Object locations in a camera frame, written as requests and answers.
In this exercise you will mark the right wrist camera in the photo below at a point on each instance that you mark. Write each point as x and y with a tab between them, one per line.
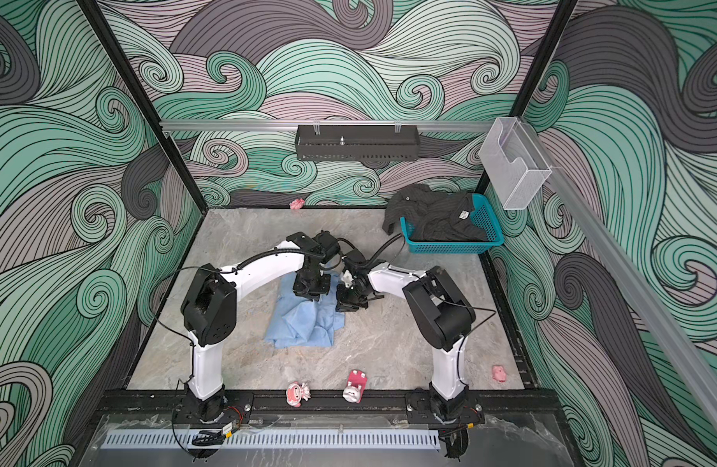
347	279

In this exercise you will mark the black frame post left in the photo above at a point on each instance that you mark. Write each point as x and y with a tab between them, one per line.
91	10

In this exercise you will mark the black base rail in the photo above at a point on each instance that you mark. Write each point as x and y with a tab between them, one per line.
412	405

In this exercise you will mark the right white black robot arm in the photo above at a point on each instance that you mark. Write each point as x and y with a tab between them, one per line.
442	313

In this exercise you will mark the black frame post right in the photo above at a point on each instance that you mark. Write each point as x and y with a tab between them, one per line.
525	44

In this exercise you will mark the aluminium wall rail back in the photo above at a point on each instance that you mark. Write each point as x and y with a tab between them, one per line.
254	125

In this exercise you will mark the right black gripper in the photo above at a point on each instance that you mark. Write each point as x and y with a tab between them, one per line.
343	304

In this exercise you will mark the dark grey long sleeve shirt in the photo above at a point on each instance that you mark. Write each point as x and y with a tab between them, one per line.
435	216

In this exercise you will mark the pink toy right edge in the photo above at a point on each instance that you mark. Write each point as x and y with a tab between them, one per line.
499	374

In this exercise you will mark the black frame post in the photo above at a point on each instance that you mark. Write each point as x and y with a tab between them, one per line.
91	10
525	44

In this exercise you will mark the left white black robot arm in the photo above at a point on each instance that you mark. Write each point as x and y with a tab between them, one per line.
210	307

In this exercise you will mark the clear plastic wall bin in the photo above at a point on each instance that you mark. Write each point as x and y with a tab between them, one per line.
516	162

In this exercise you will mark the light blue long sleeve shirt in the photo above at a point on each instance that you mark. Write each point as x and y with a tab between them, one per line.
297	321

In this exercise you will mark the teal plastic basket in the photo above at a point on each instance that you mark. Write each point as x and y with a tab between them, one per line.
483	217

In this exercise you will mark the black perforated wall tray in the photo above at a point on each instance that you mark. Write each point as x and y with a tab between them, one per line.
362	143

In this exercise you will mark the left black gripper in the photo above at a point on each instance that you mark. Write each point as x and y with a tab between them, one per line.
303	292

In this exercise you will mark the pink white figurine toy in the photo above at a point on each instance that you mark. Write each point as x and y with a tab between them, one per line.
297	393

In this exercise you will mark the white slotted cable duct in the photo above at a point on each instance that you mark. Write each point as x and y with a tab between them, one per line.
278	439

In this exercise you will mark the pink toy at back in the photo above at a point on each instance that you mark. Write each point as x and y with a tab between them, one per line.
297	204

